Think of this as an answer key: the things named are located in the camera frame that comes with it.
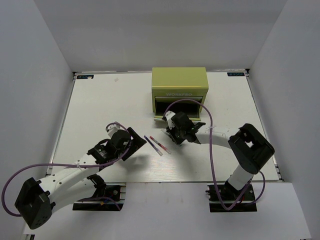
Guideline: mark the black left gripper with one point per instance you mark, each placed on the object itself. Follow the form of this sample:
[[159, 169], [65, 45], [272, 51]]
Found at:
[[135, 143]]

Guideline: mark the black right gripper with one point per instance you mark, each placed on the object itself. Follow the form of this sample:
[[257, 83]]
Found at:
[[171, 132]]

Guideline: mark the green bottom drawer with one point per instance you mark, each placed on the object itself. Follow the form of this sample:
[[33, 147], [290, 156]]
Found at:
[[190, 108]]

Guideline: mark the green drawer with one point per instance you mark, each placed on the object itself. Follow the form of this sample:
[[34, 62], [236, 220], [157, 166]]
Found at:
[[175, 98], [190, 108]]

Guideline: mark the green top drawer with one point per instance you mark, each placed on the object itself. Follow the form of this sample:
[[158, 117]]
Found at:
[[175, 98]]

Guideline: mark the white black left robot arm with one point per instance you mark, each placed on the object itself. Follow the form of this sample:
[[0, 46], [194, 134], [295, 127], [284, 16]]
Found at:
[[39, 199]]

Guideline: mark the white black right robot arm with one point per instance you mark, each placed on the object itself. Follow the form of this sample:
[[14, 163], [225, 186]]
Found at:
[[250, 147]]

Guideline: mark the red ink clear pen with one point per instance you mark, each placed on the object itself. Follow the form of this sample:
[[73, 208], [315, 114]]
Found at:
[[160, 145]]

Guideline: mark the purple ink clear pen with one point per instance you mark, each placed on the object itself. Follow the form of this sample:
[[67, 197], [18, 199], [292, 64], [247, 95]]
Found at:
[[153, 146]]

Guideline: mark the blue left corner label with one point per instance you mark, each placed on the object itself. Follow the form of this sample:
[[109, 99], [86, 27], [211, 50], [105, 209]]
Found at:
[[85, 77]]

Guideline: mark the blue corner label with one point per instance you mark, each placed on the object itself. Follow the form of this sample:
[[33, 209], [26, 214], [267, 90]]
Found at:
[[85, 77], [236, 74]]

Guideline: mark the blue right corner label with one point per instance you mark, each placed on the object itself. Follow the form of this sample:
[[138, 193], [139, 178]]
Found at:
[[236, 74]]

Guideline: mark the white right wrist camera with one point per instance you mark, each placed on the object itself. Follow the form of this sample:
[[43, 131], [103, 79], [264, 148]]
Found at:
[[167, 117]]

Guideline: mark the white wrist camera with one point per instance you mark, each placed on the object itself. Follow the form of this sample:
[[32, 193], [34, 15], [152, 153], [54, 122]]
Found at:
[[167, 117], [112, 128]]

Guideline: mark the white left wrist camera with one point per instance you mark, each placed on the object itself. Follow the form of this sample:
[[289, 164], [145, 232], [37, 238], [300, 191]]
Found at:
[[112, 128]]

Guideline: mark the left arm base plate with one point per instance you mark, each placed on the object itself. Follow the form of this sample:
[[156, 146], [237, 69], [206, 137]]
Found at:
[[110, 199]]

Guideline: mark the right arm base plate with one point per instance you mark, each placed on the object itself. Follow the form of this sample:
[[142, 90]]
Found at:
[[243, 205]]

